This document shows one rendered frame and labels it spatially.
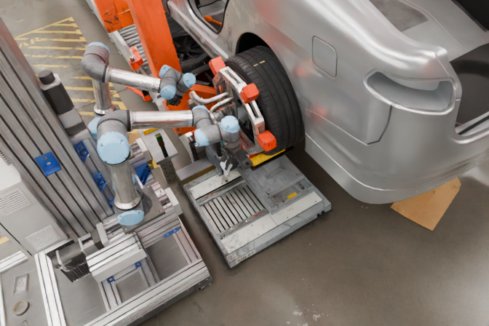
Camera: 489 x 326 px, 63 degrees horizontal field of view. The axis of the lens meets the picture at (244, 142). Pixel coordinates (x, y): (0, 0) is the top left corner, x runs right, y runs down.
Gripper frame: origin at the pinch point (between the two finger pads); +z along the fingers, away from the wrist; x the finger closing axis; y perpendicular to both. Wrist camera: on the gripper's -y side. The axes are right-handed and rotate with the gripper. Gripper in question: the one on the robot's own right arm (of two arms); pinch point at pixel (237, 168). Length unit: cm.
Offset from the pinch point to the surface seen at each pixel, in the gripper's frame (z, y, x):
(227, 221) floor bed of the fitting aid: 97, 21, 0
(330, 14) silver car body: -67, -4, -49
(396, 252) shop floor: 89, -71, -68
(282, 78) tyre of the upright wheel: -7, 25, -53
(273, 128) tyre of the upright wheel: 9.7, 12.1, -35.1
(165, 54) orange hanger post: -3, 91, -17
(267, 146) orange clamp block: 15.0, 8.0, -26.6
